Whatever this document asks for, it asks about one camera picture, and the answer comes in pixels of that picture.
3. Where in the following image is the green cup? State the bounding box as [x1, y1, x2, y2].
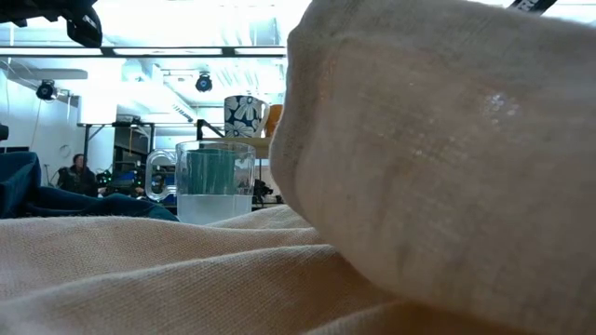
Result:
[184, 147, 239, 196]

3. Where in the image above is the orange cup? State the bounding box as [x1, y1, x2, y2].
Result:
[264, 103, 286, 140]

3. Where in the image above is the beige cloth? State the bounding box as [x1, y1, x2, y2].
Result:
[0, 0, 596, 335]

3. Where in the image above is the clear glass mug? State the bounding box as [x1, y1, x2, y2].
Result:
[144, 140, 258, 226]

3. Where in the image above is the black stand frame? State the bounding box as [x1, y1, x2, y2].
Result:
[75, 120, 157, 196]

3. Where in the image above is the navy blue cloth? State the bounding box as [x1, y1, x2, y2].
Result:
[0, 151, 181, 222]

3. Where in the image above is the blue white floral mug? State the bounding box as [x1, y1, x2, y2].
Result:
[223, 94, 272, 140]

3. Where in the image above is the person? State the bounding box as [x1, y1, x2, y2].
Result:
[56, 153, 101, 198]

